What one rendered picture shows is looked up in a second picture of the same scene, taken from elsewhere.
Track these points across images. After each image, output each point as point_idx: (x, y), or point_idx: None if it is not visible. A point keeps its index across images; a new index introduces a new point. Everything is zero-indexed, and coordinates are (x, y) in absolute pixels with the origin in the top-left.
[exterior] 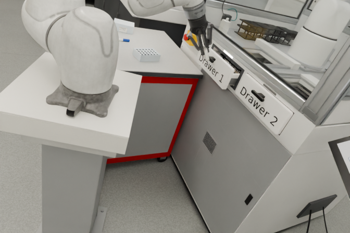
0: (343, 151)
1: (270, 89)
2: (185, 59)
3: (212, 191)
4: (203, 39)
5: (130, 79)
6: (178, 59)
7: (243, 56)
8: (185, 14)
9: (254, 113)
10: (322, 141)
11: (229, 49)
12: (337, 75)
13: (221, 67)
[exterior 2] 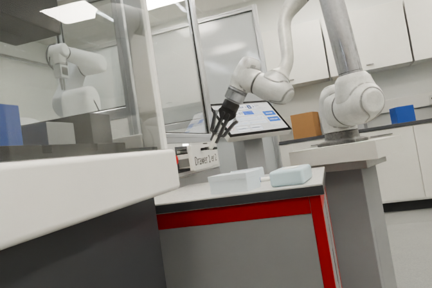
0: (235, 132)
1: (205, 143)
2: (182, 188)
3: None
4: (218, 126)
5: (302, 150)
6: (195, 186)
7: (191, 135)
8: (243, 100)
9: (208, 168)
10: None
11: (185, 139)
12: (209, 111)
13: (206, 150)
